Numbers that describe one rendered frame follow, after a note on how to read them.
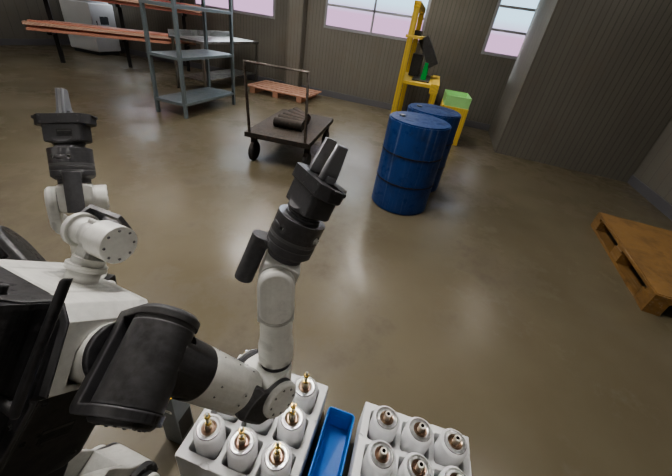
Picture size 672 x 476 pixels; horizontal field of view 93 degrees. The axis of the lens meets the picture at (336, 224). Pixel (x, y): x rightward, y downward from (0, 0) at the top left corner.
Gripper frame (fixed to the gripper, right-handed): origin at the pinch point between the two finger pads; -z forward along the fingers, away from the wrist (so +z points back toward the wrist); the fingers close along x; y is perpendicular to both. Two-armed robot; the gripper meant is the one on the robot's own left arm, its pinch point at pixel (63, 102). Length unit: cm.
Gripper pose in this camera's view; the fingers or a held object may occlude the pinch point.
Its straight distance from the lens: 104.5
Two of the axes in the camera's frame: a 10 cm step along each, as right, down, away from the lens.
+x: 9.8, -0.7, 1.7
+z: 0.5, 9.9, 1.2
